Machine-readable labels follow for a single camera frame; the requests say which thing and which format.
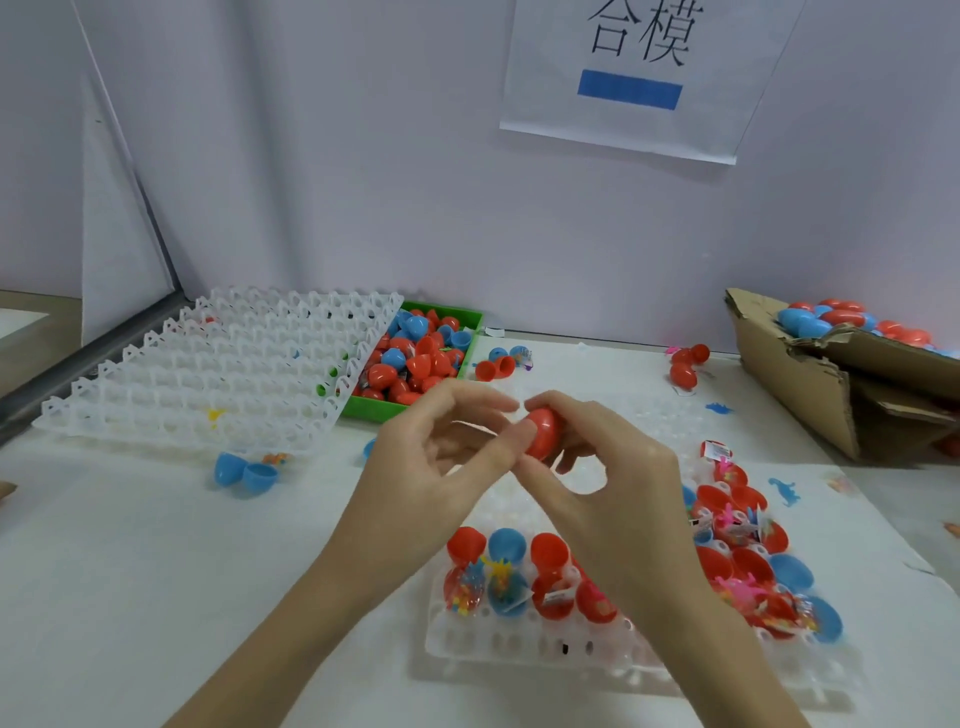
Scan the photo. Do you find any person's right hand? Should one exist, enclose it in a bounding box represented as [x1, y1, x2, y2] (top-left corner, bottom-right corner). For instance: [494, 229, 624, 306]
[510, 390, 714, 624]

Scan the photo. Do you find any person's left hand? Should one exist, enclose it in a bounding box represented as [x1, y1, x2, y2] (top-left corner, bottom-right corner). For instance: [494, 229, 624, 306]
[322, 379, 539, 609]

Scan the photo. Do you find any blue egg shell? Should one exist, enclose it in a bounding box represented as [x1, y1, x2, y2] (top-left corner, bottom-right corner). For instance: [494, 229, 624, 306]
[213, 451, 281, 497]

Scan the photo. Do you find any small capsule cluster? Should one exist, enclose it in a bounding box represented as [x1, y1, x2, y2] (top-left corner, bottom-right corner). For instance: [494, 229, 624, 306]
[474, 343, 534, 381]

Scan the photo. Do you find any clear plastic egg tray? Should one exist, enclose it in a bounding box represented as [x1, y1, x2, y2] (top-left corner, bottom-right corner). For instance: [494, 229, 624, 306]
[424, 393, 864, 695]
[33, 286, 404, 456]

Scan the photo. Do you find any cardboard box of capsules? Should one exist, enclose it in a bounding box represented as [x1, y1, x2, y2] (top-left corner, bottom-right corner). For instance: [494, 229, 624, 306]
[724, 288, 960, 462]

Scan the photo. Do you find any pile of finished eggs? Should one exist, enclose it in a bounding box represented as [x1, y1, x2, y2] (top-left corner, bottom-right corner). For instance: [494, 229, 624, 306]
[775, 298, 960, 359]

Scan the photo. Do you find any person's right forearm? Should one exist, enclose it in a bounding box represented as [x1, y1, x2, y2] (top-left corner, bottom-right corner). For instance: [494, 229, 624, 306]
[637, 582, 812, 728]

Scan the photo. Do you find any green plastic tray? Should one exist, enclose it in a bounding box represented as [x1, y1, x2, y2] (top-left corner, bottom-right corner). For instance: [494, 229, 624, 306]
[342, 298, 486, 423]

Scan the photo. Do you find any clear triangular panel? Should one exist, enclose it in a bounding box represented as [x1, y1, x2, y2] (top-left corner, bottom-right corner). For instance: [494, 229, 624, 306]
[78, 82, 179, 347]

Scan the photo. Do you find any white paper sign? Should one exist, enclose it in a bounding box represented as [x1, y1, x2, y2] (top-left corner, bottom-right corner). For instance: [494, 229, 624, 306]
[499, 0, 804, 165]

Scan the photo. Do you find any grey metal rail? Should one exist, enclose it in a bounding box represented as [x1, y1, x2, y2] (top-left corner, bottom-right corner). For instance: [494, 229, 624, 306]
[0, 292, 189, 441]

